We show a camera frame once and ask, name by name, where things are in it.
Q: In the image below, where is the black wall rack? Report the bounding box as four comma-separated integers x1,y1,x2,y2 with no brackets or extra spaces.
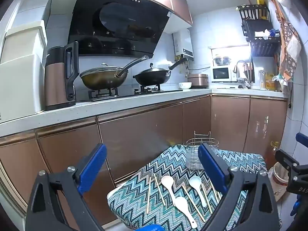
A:
236,3,282,57

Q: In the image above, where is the wooden chopstick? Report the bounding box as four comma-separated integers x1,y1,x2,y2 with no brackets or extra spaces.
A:
201,183,213,214
208,179,220,204
153,172,166,206
182,185,206,222
146,177,151,214

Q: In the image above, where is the person's left hand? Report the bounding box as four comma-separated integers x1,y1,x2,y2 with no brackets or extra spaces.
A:
138,224,164,231

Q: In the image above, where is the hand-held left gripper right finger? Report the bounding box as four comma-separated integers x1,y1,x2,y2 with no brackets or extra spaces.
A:
198,143,280,231

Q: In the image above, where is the brown and black kettle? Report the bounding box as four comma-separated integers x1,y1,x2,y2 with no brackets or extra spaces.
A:
44,41,80,110

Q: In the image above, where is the white microwave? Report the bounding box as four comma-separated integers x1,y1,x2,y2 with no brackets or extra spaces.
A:
211,65,237,82

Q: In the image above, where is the white plastic spoon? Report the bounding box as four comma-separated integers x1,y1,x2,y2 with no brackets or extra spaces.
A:
189,176,207,208
161,175,177,207
174,196,198,229

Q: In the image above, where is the oil bottle with yellow cap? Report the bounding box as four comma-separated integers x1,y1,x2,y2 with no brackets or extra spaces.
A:
267,141,281,169

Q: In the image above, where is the person's right hand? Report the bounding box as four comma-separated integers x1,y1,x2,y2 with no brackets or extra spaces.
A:
290,194,302,217

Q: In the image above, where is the zigzag patterned cloth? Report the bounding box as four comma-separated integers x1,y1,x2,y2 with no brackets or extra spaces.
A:
108,144,267,231

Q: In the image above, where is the black gas stove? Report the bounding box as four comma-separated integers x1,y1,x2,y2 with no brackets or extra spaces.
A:
79,87,183,102

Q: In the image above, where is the patterned hanging apron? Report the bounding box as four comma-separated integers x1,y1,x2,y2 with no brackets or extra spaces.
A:
272,0,302,82

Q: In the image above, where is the steel faucet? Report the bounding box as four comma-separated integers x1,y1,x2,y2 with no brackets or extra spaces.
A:
233,60,252,89

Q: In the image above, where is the brown rice cooker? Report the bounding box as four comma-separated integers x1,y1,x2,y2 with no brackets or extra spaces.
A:
187,74,209,89

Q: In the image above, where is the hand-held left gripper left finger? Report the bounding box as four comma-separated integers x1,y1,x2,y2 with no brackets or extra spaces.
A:
26,143,107,231

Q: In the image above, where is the wire utensil holder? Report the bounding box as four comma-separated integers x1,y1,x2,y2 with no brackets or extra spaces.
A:
185,130,219,169

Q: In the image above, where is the trash bin with white bag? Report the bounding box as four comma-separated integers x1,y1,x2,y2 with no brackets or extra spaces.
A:
267,161,290,201

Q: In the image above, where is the black wok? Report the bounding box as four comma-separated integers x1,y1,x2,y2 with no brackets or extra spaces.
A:
133,58,188,86

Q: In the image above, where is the steel pot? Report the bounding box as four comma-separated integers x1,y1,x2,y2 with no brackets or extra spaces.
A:
213,55,232,66

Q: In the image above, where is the white water heater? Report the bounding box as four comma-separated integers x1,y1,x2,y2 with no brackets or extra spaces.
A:
173,28,194,62

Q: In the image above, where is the white storage box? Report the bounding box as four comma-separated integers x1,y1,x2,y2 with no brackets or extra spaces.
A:
29,0,53,29
3,20,48,64
0,53,47,122

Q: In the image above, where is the black range hood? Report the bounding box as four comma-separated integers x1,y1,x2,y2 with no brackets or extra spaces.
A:
67,0,175,58

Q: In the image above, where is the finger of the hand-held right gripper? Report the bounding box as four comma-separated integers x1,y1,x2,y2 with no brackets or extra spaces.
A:
275,149,308,174
295,132,308,148

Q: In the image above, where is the wok with glass lid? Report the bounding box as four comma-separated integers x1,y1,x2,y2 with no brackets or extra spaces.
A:
79,55,150,90

